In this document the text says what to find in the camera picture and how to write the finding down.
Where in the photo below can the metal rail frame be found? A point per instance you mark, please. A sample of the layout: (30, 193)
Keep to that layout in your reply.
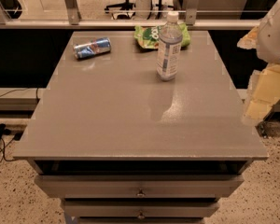
(75, 14)

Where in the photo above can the grey drawer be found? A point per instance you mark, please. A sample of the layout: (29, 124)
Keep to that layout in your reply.
(182, 186)
(139, 208)

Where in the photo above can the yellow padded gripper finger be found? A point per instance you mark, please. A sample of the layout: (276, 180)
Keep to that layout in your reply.
(249, 41)
(263, 93)

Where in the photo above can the green snack bag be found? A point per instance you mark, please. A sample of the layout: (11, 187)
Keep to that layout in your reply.
(148, 37)

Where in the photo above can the lower grey drawer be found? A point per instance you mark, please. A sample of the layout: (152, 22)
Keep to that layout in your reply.
(139, 208)

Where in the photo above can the grey drawer cabinet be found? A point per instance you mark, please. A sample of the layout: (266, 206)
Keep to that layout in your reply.
(112, 115)

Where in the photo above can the top grey drawer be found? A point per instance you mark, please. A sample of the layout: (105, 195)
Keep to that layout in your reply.
(182, 186)

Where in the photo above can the blue silver energy drink can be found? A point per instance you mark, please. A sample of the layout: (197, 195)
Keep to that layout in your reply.
(93, 48)

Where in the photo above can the clear blue plastic water bottle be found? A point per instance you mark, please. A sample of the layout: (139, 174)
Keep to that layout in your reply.
(170, 39)

